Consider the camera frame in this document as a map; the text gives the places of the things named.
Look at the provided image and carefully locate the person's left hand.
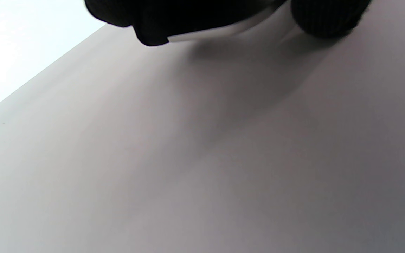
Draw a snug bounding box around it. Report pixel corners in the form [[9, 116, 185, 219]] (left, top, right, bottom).
[[84, 0, 372, 46]]

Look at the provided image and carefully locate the silver sliding box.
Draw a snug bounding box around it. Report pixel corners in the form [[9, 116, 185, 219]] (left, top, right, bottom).
[[167, 0, 289, 44]]

